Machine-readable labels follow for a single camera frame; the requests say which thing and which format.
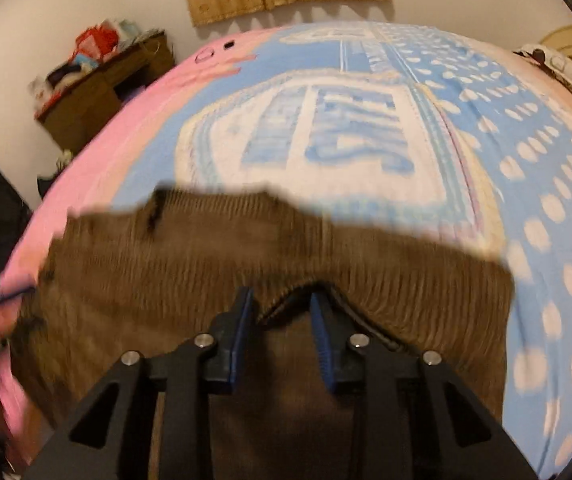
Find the black cloth on desk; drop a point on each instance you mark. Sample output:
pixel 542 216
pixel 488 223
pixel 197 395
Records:
pixel 65 74

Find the pink and blue printed blanket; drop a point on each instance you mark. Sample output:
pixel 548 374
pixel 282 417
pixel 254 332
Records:
pixel 541 185

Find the light blue packet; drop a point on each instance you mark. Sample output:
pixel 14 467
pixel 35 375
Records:
pixel 127 29

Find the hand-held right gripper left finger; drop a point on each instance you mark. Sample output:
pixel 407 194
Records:
pixel 238 342

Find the dark item on floor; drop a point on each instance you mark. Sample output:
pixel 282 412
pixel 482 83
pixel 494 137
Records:
pixel 53 175

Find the brown wooden desk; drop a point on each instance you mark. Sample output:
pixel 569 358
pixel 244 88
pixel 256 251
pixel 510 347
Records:
pixel 86 105

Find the white card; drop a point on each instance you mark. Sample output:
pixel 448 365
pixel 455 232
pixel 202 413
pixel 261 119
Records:
pixel 40 91

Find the brown striped knit garment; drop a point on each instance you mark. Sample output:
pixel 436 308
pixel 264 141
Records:
pixel 166 270

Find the white dotted pillow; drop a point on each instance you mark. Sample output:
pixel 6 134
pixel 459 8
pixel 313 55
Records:
pixel 566 72

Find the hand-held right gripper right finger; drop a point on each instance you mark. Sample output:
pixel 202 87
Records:
pixel 322 347

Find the red gift bag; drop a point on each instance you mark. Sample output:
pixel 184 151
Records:
pixel 97 40

